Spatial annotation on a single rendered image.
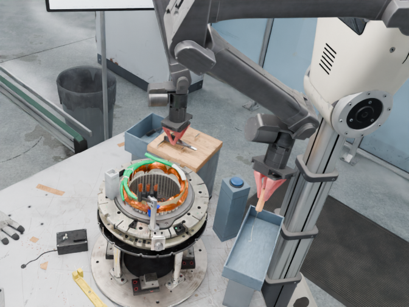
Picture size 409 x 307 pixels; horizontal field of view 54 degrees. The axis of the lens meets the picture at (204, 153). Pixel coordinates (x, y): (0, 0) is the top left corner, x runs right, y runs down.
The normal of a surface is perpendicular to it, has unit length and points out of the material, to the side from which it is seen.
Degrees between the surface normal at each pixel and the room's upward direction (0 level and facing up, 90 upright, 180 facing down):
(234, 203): 90
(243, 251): 0
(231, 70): 106
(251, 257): 0
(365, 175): 0
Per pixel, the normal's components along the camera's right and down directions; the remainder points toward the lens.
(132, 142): -0.50, 0.49
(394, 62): 0.15, 0.85
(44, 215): 0.12, -0.78
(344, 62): -0.97, 0.04
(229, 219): 0.48, 0.59
